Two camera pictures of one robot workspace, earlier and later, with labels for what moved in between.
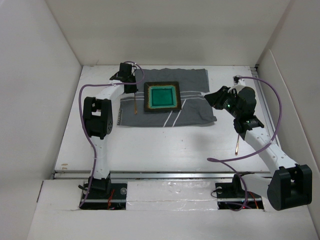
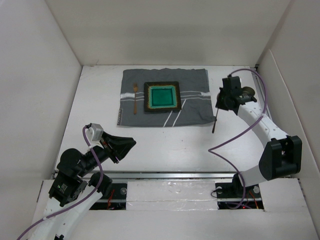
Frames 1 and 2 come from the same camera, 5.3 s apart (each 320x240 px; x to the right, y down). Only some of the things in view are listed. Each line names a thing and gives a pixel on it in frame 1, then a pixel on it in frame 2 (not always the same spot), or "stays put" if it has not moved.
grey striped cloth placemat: [193, 85] stays put
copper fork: [135, 106] stays put
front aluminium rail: [160, 175] stays put
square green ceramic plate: [162, 96] stays put
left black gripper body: [132, 89] to [92, 163]
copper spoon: [237, 146] to [214, 126]
